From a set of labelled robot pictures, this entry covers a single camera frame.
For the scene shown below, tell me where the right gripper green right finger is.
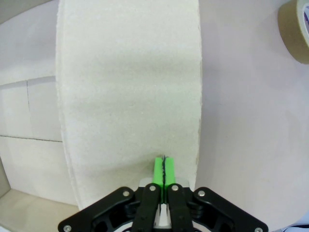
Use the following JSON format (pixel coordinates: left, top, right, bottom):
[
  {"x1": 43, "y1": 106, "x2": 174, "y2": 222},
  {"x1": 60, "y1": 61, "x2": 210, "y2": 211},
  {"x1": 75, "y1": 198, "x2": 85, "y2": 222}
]
[{"x1": 164, "y1": 157, "x2": 269, "y2": 232}]

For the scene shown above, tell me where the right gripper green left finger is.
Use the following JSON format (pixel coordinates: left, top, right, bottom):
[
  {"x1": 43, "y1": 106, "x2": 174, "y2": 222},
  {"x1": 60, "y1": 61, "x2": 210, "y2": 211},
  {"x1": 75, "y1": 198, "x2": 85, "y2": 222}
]
[{"x1": 57, "y1": 157, "x2": 165, "y2": 232}]

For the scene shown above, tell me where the white foam wrapping sheet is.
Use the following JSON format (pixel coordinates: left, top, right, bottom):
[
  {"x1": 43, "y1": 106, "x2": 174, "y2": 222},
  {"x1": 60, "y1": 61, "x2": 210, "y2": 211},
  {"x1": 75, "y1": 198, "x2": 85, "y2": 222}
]
[{"x1": 55, "y1": 0, "x2": 202, "y2": 211}]

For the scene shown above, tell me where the brown packing tape roll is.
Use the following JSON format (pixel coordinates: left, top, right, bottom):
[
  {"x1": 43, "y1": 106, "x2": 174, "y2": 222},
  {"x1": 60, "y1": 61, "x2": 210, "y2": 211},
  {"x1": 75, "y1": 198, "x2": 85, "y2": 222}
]
[{"x1": 277, "y1": 0, "x2": 309, "y2": 65}]

